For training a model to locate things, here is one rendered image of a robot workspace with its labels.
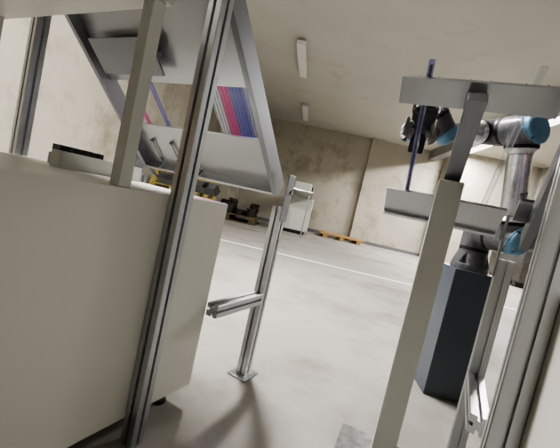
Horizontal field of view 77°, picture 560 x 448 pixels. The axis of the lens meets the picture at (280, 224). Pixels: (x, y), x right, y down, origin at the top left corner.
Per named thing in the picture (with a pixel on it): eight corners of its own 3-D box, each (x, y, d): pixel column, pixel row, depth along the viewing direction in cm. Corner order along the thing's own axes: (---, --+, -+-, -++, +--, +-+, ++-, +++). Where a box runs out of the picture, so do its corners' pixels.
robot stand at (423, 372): (411, 373, 167) (440, 261, 163) (449, 383, 165) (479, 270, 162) (422, 394, 149) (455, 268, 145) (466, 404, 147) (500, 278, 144)
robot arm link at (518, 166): (499, 249, 150) (516, 117, 142) (534, 258, 136) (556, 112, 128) (477, 250, 145) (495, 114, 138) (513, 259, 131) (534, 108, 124)
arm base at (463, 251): (444, 262, 161) (450, 242, 161) (477, 270, 160) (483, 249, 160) (458, 268, 146) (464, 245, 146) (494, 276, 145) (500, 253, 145)
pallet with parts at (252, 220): (207, 212, 850) (212, 192, 847) (260, 224, 840) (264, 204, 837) (195, 212, 759) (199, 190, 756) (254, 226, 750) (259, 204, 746)
